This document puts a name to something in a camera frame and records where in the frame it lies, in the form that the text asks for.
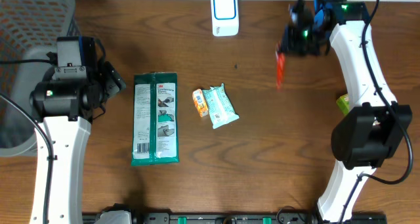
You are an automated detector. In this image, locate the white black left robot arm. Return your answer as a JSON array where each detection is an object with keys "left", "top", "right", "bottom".
[{"left": 30, "top": 61, "right": 126, "bottom": 223}]

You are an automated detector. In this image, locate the green 3M gloves package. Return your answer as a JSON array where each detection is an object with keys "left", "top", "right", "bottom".
[{"left": 131, "top": 72, "right": 179, "bottom": 166}]

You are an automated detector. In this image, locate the red snack bar wrapper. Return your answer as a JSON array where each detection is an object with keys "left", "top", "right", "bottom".
[{"left": 276, "top": 43, "right": 285, "bottom": 89}]

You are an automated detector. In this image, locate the orange Kleenex tissue pack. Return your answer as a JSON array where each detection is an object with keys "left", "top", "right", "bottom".
[{"left": 192, "top": 89, "right": 209, "bottom": 117}]

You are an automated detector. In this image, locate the grey plastic mesh basket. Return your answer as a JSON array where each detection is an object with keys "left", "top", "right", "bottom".
[{"left": 0, "top": 0, "right": 81, "bottom": 158}]

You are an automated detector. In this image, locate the green yellow juice carton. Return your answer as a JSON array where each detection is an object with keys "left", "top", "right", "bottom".
[{"left": 336, "top": 94, "right": 350, "bottom": 116}]

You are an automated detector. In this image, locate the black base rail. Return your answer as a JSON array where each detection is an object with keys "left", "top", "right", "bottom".
[{"left": 83, "top": 211, "right": 388, "bottom": 224}]

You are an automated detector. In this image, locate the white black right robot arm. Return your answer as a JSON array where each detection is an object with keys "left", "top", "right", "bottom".
[{"left": 276, "top": 0, "right": 413, "bottom": 223}]

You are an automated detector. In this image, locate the white barcode scanner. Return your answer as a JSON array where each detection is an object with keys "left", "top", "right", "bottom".
[{"left": 211, "top": 0, "right": 239, "bottom": 37}]

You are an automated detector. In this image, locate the light blue wipes pack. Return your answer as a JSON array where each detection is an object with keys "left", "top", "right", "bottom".
[{"left": 203, "top": 83, "right": 240, "bottom": 129}]

